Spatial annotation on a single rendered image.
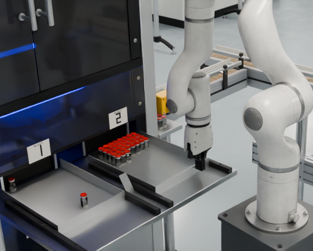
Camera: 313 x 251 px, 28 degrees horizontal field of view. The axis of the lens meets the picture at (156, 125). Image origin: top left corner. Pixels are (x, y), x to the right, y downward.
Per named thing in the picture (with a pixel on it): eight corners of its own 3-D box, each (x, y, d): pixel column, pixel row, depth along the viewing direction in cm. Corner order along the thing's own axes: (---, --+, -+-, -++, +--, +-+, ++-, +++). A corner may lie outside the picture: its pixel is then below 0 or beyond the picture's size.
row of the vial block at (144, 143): (109, 165, 220) (108, 153, 218) (146, 147, 231) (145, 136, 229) (114, 167, 219) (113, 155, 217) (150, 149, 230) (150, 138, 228)
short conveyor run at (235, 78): (142, 137, 249) (140, 100, 242) (117, 126, 259) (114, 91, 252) (249, 88, 291) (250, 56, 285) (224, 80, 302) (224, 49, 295)
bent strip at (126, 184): (119, 191, 204) (118, 175, 202) (126, 188, 206) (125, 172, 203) (149, 206, 195) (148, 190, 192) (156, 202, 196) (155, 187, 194)
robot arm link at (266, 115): (308, 162, 182) (312, 85, 172) (267, 185, 171) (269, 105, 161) (274, 149, 190) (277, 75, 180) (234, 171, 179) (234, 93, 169)
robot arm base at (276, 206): (321, 217, 188) (325, 163, 181) (279, 242, 178) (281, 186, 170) (273, 193, 202) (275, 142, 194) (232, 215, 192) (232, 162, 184)
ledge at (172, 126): (135, 129, 251) (135, 125, 251) (158, 119, 259) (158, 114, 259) (159, 139, 242) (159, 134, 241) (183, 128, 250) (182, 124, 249)
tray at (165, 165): (88, 163, 222) (87, 155, 221) (141, 139, 239) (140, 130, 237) (155, 196, 200) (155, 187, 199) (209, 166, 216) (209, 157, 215)
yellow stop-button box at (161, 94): (149, 110, 243) (148, 93, 240) (162, 104, 248) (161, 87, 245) (163, 115, 238) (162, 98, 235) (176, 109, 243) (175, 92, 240)
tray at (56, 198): (-3, 195, 205) (-5, 186, 204) (61, 167, 221) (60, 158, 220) (59, 235, 183) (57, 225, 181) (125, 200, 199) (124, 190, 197)
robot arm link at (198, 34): (182, 27, 178) (181, 122, 192) (220, 15, 187) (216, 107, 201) (160, 20, 184) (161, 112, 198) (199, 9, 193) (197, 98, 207)
